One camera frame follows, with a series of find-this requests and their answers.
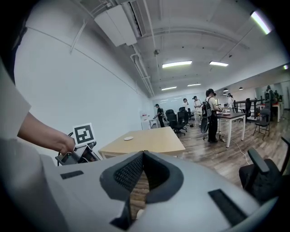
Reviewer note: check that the person's left hand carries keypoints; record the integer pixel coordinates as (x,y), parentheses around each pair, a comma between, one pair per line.
(66,145)

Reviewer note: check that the white plate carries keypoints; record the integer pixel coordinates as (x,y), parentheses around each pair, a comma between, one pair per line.
(128,138)

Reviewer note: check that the black backpack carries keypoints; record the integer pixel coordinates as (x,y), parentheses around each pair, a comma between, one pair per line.
(205,108)

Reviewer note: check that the white ceiling air conditioner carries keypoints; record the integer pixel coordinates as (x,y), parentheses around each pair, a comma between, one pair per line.
(115,25)

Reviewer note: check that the black folding chair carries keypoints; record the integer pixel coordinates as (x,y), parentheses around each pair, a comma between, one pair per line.
(264,122)

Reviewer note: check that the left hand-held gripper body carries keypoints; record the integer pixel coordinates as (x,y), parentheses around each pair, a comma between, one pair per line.
(83,136)

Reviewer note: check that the white ceiling pipes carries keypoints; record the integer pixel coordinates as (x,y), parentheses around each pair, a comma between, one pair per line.
(142,74)

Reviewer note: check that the person's left forearm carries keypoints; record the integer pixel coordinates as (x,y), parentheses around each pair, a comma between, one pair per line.
(40,131)

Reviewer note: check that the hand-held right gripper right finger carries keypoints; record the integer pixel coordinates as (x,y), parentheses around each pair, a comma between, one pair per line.
(165,181)

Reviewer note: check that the long ceiling light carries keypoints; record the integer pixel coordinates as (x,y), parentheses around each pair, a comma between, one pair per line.
(218,63)
(177,64)
(261,22)
(168,88)
(194,85)

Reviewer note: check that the person's black shirt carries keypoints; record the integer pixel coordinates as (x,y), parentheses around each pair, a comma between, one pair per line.
(19,38)

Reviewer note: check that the green exit sign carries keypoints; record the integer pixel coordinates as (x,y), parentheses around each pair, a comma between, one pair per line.
(286,67)

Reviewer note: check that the small white desk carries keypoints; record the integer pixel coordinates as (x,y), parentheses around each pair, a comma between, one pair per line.
(153,121)

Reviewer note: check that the grey oval case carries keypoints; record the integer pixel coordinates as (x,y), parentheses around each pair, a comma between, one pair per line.
(204,125)

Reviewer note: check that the black railing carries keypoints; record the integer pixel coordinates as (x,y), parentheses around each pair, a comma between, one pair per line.
(242,102)

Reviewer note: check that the dark table with white legs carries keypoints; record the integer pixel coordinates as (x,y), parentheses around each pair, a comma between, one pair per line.
(233,115)

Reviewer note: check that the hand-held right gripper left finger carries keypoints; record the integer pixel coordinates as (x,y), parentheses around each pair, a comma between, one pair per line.
(117,181)

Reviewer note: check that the white cabinet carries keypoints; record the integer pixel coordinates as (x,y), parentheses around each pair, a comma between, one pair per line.
(144,121)

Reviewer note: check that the black office chair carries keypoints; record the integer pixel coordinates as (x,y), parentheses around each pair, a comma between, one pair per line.
(262,176)
(171,117)
(181,122)

